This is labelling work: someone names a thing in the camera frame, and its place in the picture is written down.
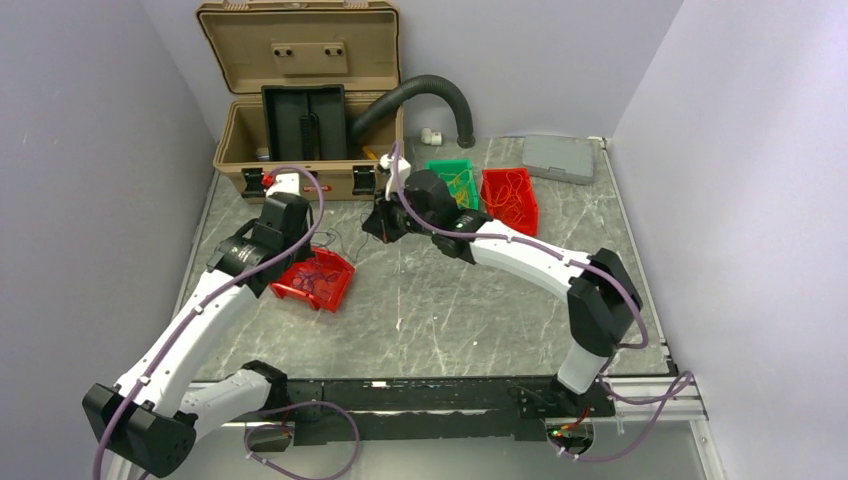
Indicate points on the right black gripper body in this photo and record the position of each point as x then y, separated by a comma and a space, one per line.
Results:
396, 220

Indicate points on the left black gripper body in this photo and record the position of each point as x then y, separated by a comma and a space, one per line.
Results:
300, 255

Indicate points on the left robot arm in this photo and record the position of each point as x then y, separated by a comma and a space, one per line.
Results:
147, 416

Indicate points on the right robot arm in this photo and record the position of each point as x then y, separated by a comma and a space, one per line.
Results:
602, 301

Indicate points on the white pipe elbow fitting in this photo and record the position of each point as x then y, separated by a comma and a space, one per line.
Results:
431, 137

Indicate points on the red flat bin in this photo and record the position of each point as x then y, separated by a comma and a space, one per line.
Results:
321, 281

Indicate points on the yellow tool in toolbox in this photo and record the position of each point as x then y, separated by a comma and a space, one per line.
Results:
368, 153

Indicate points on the green plastic bin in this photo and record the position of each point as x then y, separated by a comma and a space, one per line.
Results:
459, 178

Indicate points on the black toolbox tray insert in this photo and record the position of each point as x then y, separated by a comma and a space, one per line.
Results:
305, 123

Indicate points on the red plastic bin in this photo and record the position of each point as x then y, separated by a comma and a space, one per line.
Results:
508, 196

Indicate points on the tan plastic toolbox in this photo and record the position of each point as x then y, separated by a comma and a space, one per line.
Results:
301, 73

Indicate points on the grey plastic case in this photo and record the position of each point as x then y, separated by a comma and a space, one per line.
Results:
559, 158

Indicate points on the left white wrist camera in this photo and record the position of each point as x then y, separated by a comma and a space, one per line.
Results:
288, 183

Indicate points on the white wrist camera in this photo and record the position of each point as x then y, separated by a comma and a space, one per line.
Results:
397, 169
288, 183

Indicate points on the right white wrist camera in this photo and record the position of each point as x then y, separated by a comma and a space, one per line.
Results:
397, 169

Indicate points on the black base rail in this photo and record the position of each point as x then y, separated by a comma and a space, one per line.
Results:
519, 407

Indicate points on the aluminium frame profile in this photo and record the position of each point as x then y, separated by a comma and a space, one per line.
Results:
675, 398

